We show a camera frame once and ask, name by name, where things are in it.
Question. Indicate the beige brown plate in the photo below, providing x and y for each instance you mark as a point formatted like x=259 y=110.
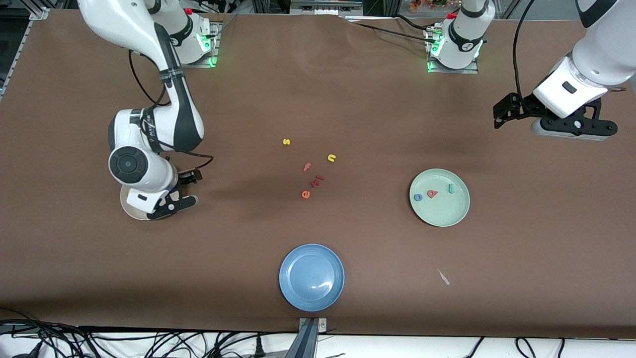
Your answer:
x=130 y=206

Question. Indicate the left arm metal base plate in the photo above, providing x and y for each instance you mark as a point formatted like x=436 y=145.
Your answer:
x=467 y=71

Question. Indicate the aluminium corner bracket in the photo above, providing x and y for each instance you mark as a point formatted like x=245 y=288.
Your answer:
x=39 y=14

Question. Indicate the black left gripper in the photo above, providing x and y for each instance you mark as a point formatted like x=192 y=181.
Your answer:
x=519 y=107

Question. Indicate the small white paper scrap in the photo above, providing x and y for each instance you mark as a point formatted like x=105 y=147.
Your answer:
x=443 y=277

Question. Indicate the brown table mat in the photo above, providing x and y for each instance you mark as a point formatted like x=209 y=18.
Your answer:
x=99 y=273

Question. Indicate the black power plug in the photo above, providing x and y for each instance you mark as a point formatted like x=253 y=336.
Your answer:
x=258 y=345

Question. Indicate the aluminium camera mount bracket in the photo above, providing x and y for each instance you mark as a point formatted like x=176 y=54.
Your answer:
x=308 y=338

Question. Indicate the orange artificial flowers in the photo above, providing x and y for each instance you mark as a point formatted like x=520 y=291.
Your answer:
x=432 y=5

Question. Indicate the blue plate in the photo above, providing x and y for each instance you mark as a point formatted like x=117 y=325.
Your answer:
x=311 y=277

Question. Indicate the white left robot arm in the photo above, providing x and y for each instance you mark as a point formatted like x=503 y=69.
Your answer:
x=601 y=54

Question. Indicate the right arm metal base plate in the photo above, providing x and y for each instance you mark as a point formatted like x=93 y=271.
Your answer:
x=216 y=49

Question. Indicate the pale green plate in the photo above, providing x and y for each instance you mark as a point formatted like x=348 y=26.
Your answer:
x=439 y=211

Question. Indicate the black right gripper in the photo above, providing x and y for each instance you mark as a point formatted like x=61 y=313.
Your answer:
x=186 y=177

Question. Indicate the dark red foam letter k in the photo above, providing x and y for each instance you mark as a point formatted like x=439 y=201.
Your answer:
x=317 y=180

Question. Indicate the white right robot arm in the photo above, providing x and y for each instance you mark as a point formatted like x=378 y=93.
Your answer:
x=129 y=25

